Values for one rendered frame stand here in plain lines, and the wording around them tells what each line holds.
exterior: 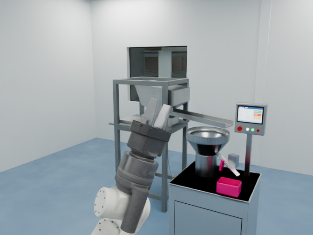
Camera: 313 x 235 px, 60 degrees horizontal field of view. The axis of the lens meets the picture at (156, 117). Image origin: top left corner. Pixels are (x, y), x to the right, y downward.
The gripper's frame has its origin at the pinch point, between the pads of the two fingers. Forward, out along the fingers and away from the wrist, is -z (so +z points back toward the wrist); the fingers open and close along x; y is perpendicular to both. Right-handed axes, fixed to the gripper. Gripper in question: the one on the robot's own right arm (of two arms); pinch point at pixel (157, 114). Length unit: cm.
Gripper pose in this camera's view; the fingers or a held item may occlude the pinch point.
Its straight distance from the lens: 64.7
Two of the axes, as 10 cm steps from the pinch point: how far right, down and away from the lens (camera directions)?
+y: -7.5, -2.6, 6.1
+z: -3.4, 9.4, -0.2
